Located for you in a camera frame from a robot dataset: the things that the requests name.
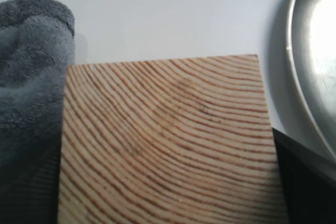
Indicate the light wooden cube block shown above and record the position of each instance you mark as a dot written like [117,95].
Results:
[169,141]

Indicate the round stainless steel plate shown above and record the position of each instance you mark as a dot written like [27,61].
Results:
[310,48]

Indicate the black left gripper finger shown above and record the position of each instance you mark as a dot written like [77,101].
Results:
[308,181]

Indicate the grey fleece towel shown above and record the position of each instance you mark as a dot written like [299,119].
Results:
[37,46]

